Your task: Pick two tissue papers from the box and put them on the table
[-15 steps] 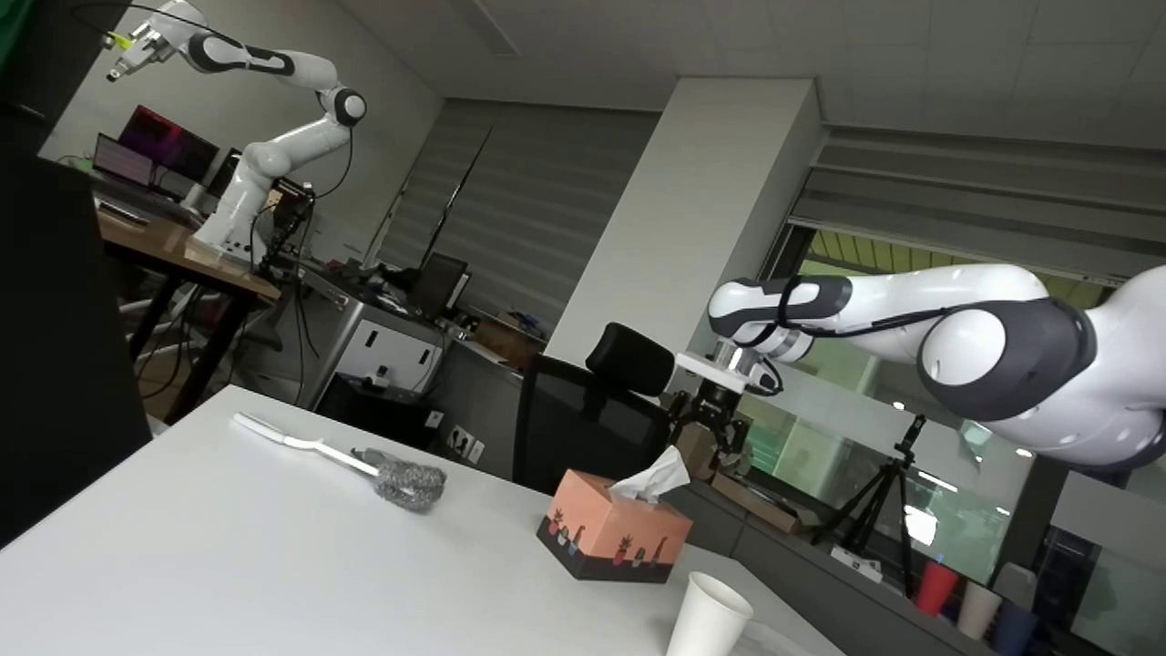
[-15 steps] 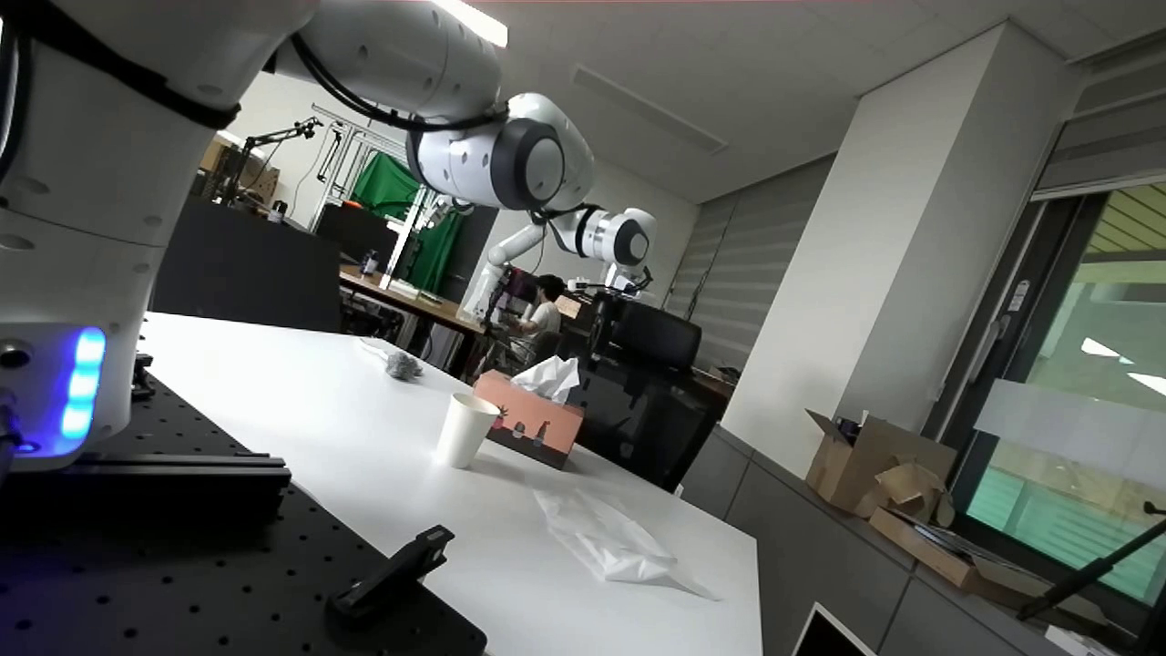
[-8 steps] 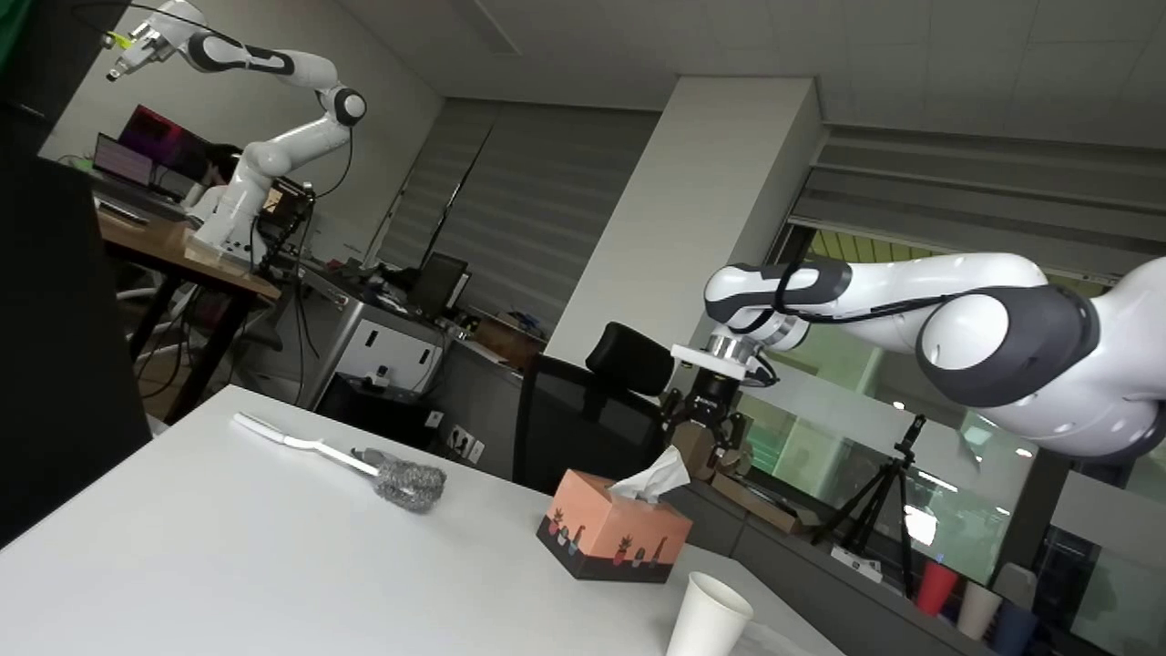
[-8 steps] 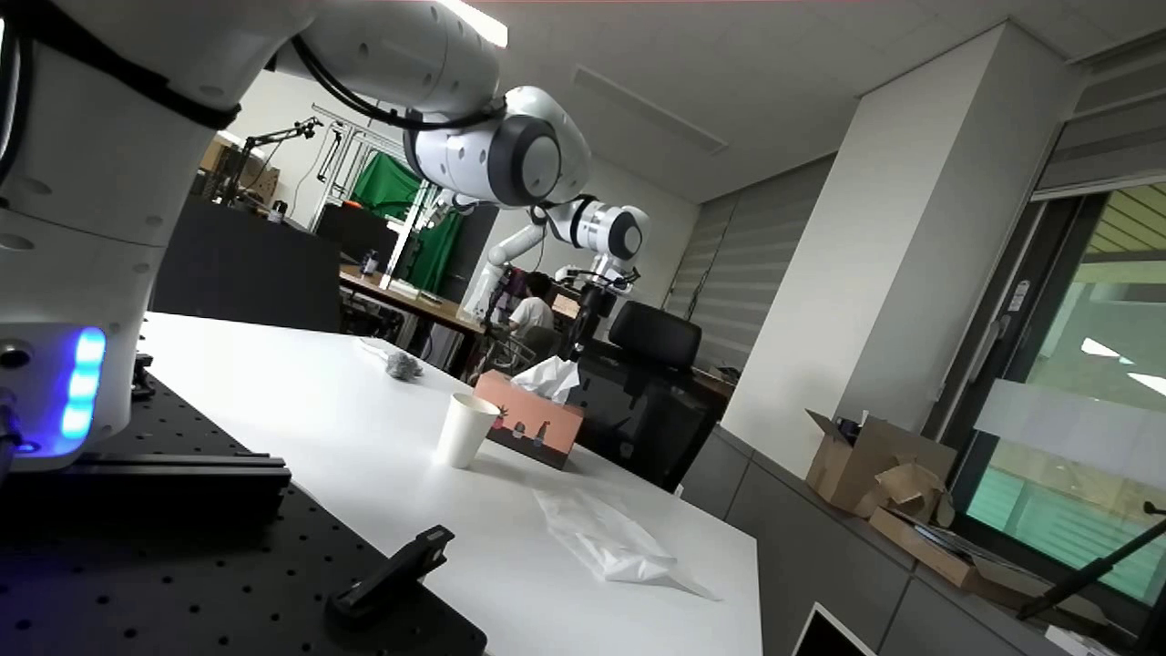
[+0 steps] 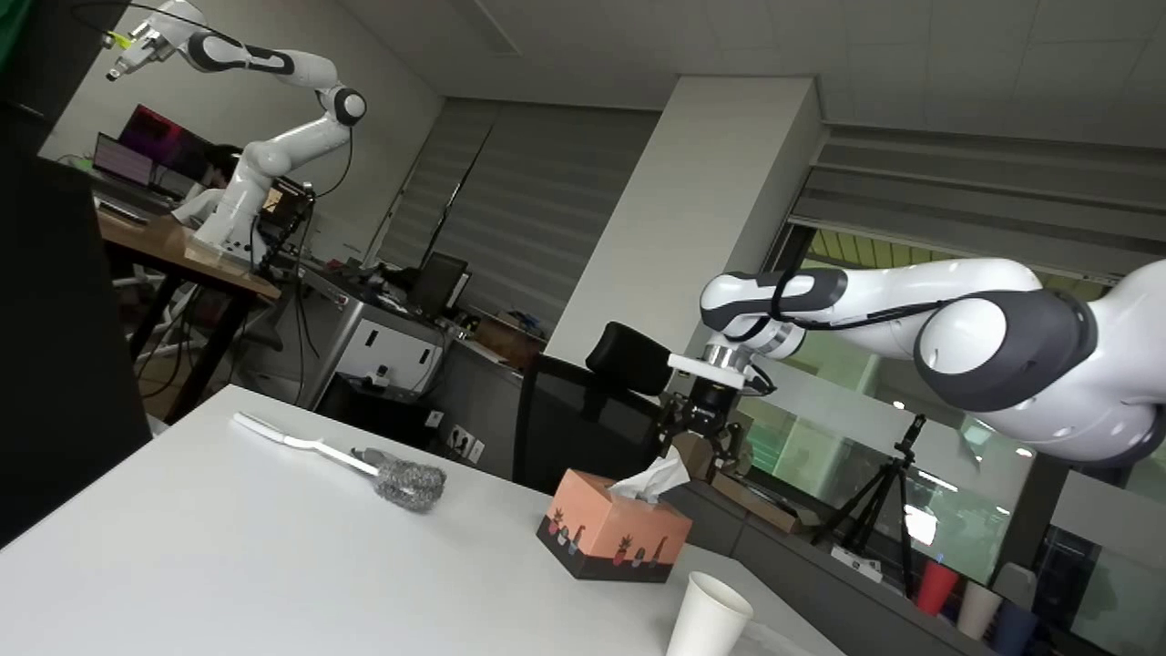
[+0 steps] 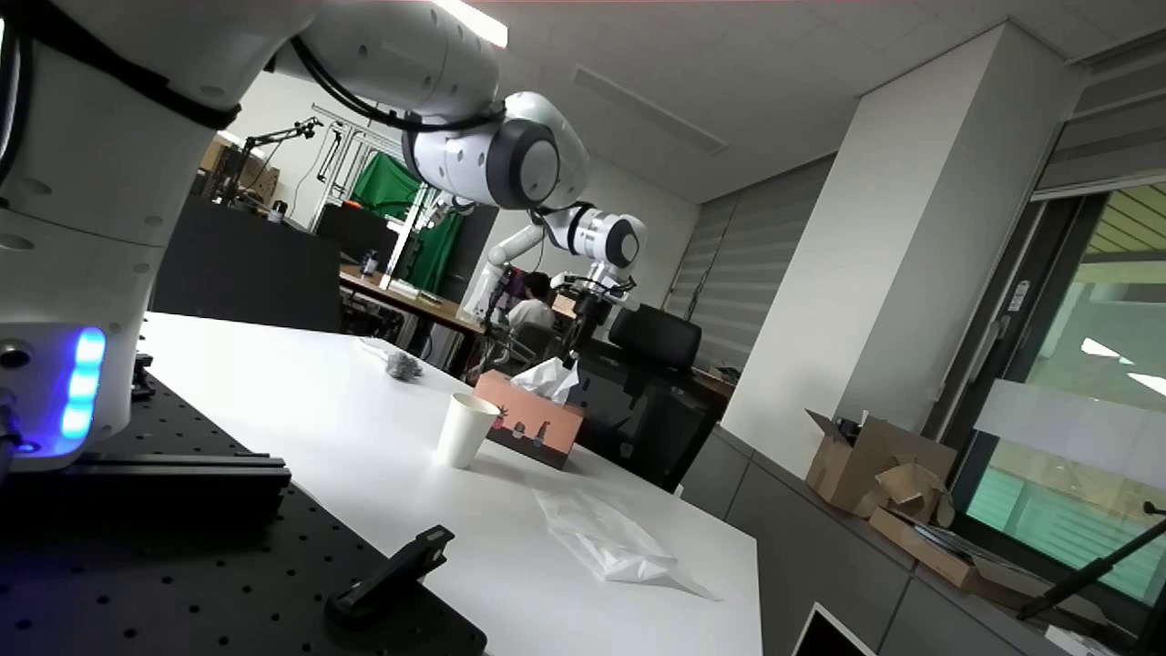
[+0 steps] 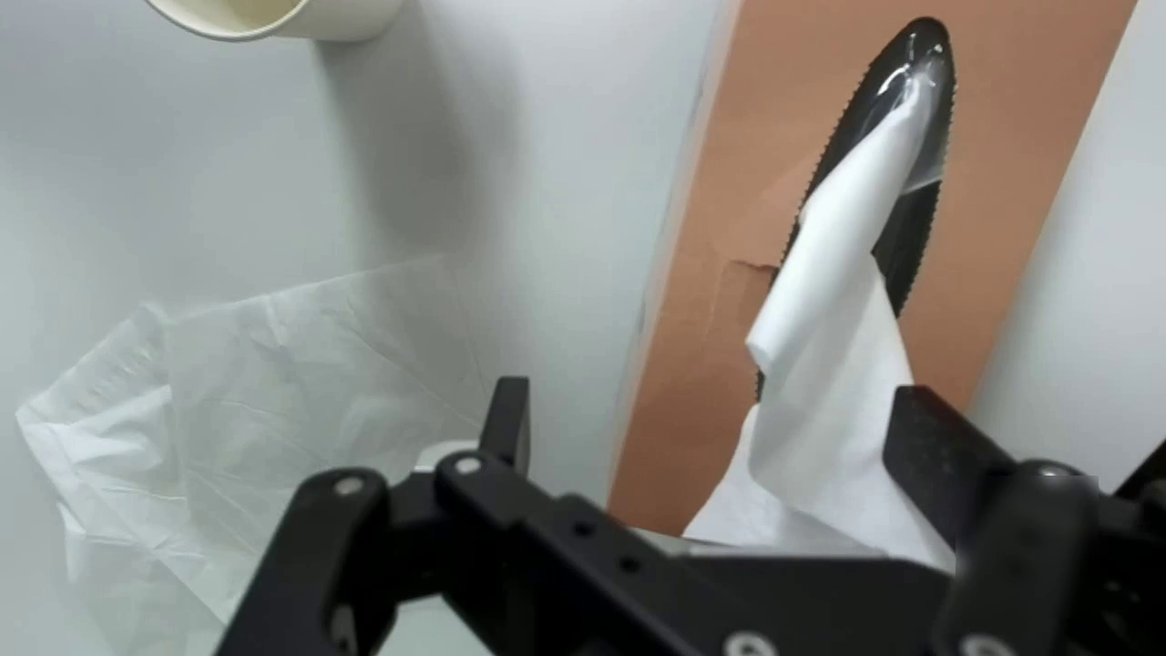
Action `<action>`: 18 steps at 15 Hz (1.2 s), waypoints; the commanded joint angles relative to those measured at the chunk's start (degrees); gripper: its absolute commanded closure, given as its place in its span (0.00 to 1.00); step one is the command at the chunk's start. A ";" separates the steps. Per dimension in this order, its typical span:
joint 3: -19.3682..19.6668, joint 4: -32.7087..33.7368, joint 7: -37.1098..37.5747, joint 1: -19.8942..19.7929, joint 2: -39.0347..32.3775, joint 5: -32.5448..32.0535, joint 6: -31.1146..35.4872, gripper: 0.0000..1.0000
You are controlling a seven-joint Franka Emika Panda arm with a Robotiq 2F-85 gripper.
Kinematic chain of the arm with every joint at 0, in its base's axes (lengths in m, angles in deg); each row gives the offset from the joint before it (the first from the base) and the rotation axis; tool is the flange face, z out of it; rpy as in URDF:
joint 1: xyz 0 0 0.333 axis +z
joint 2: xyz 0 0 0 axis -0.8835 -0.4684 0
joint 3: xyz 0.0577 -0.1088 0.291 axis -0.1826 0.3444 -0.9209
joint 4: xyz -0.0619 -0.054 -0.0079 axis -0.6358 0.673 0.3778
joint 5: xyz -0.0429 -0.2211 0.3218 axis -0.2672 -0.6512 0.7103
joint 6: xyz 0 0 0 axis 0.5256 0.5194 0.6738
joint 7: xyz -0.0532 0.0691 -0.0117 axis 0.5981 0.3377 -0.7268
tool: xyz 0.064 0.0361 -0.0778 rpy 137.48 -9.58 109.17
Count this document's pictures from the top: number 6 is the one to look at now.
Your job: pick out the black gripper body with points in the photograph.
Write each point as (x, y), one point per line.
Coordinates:
(603, 299)

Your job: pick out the white tissue paper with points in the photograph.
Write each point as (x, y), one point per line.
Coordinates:
(624, 551)
(550, 378)

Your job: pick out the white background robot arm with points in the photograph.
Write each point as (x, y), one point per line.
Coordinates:
(503, 260)

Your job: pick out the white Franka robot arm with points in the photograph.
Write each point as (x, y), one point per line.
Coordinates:
(122, 157)

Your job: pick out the orange tissue box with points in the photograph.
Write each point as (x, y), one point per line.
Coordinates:
(530, 419)

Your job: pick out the open brown cardboard box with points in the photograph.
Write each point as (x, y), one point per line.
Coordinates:
(875, 469)

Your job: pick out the flat brown cardboard box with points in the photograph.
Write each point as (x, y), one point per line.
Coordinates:
(948, 546)

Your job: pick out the black office chair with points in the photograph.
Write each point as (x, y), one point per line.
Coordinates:
(658, 352)

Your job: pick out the grey window blinds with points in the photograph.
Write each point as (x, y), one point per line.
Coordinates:
(760, 256)

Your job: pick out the white paper cup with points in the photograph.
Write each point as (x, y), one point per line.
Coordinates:
(463, 429)

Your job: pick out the wooden desk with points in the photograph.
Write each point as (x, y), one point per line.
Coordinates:
(413, 302)

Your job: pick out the green cloth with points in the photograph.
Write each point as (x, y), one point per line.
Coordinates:
(420, 214)

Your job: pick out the ceiling light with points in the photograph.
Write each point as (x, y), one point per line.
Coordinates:
(475, 23)

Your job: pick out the grey low cabinet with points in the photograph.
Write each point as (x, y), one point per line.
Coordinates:
(803, 546)

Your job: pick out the black clamp tool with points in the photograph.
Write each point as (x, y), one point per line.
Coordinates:
(387, 574)

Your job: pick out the black partition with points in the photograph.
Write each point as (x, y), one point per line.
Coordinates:
(243, 267)

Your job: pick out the white framed tablet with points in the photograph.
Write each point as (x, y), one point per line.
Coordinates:
(833, 635)

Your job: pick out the black perforated breadboard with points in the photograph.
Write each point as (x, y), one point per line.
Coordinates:
(184, 585)

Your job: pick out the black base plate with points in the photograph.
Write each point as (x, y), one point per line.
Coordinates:
(149, 487)

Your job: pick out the black camera tripod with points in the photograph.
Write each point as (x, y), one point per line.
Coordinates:
(1106, 560)

